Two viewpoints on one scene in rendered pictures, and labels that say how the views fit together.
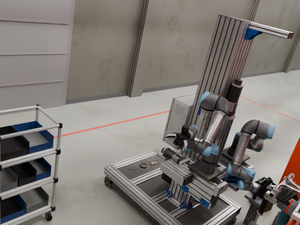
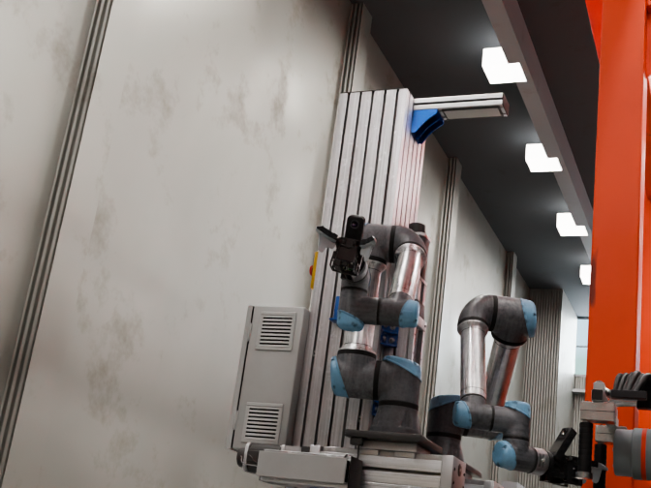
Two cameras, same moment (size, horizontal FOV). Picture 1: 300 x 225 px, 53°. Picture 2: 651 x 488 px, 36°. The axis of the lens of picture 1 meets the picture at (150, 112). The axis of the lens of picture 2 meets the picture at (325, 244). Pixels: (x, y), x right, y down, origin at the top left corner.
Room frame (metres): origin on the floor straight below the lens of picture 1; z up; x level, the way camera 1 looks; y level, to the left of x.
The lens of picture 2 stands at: (-0.46, 0.48, 0.41)
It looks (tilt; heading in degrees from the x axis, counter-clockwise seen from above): 19 degrees up; 344
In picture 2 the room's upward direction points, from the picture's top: 8 degrees clockwise
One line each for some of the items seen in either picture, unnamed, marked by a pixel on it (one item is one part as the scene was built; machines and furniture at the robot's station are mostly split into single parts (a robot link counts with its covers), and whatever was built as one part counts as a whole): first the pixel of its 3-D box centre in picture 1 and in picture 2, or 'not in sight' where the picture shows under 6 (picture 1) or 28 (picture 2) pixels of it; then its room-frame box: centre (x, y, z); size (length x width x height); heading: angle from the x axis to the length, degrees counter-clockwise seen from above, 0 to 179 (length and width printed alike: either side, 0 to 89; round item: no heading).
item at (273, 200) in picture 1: (271, 197); (598, 411); (1.83, -0.99, 0.93); 0.09 x 0.05 x 0.05; 50
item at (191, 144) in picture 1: (189, 143); (357, 310); (2.02, -0.35, 1.12); 0.11 x 0.08 x 0.11; 64
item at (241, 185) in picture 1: (245, 185); (513, 455); (2.09, -0.89, 0.81); 0.11 x 0.08 x 0.09; 95
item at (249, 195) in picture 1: (261, 193); not in sight; (2.60, -1.29, 0.44); 0.43 x 0.17 x 0.03; 140
